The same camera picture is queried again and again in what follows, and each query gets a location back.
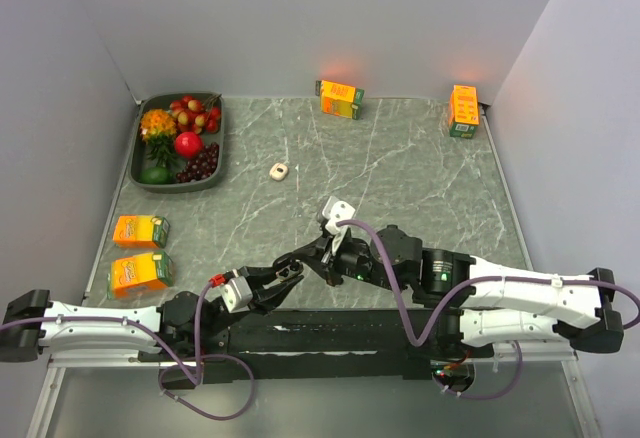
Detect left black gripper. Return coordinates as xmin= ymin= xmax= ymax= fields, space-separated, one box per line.
xmin=198 ymin=263 xmax=304 ymax=339

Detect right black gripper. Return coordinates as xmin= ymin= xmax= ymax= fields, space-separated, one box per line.
xmin=292 ymin=227 xmax=406 ymax=292

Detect black earbud charging case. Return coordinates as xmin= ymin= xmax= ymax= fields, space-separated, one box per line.
xmin=274 ymin=259 xmax=304 ymax=282

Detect beige earbud charging case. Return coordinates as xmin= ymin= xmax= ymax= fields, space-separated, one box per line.
xmin=269 ymin=163 xmax=289 ymax=182

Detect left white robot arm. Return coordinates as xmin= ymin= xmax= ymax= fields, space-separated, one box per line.
xmin=1 ymin=261 xmax=304 ymax=363

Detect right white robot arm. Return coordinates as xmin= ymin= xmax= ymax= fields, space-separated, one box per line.
xmin=276 ymin=221 xmax=625 ymax=357

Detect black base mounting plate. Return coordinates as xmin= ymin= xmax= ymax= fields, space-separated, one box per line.
xmin=134 ymin=307 xmax=494 ymax=384

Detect orange juice box left lower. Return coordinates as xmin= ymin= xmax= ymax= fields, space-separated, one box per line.
xmin=108 ymin=251 xmax=175 ymax=299

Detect orange juice box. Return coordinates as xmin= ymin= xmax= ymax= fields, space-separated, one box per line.
xmin=315 ymin=80 xmax=365 ymax=120
xmin=448 ymin=85 xmax=480 ymax=139
xmin=108 ymin=251 xmax=175 ymax=299
xmin=112 ymin=215 xmax=170 ymax=249

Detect dark purple grape bunch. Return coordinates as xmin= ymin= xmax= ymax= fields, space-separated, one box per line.
xmin=176 ymin=143 xmax=220 ymax=183

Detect orange juice box left upper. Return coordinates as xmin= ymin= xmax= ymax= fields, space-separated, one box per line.
xmin=112 ymin=215 xmax=170 ymax=249

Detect green avocado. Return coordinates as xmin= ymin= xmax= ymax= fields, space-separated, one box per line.
xmin=139 ymin=166 xmax=173 ymax=185

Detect orange juice box back centre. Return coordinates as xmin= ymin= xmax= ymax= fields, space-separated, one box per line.
xmin=315 ymin=80 xmax=365 ymax=120

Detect red apple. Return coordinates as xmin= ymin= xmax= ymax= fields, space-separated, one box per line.
xmin=174 ymin=132 xmax=204 ymax=160

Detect dark grey fruit tray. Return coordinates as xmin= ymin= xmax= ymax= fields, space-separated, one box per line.
xmin=128 ymin=92 xmax=225 ymax=194

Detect red cherry bunch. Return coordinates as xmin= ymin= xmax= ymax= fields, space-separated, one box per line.
xmin=169 ymin=94 xmax=222 ymax=135

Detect orange yellow flower pineapple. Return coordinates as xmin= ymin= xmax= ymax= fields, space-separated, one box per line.
xmin=139 ymin=109 xmax=178 ymax=168

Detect orange juice box back right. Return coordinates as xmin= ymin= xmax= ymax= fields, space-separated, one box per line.
xmin=448 ymin=85 xmax=480 ymax=139

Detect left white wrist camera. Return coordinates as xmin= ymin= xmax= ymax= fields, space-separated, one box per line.
xmin=209 ymin=270 xmax=253 ymax=313

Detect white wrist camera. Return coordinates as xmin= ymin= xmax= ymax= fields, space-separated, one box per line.
xmin=209 ymin=270 xmax=253 ymax=313
xmin=319 ymin=196 xmax=356 ymax=264

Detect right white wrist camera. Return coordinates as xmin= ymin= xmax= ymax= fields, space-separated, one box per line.
xmin=319 ymin=196 xmax=356 ymax=264

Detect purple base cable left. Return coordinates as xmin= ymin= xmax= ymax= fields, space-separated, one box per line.
xmin=158 ymin=355 xmax=256 ymax=422

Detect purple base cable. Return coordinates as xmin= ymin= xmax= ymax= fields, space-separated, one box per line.
xmin=158 ymin=355 xmax=256 ymax=422
xmin=432 ymin=340 xmax=524 ymax=400

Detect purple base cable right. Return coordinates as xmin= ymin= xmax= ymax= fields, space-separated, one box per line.
xmin=432 ymin=340 xmax=524 ymax=400

